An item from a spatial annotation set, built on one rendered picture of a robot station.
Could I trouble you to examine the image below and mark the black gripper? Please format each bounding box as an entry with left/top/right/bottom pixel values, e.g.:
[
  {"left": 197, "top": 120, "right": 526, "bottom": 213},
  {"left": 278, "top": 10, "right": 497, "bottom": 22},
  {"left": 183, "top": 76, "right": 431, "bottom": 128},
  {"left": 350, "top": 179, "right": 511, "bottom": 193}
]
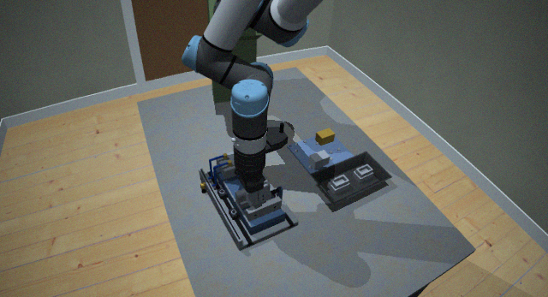
[{"left": 231, "top": 123, "right": 288, "bottom": 202}]

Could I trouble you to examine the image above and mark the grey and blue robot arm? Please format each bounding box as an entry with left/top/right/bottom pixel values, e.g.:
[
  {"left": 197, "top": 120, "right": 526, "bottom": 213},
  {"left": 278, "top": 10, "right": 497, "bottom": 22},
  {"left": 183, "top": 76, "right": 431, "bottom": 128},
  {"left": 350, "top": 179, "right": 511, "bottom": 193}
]
[{"left": 182, "top": 0, "right": 323, "bottom": 140}]

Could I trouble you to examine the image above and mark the yellow rectangular block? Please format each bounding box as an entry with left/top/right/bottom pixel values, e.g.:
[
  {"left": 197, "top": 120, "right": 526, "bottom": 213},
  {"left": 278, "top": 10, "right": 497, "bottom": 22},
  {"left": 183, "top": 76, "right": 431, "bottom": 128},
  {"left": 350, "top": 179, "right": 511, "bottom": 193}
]
[{"left": 315, "top": 128, "right": 335, "bottom": 146}]

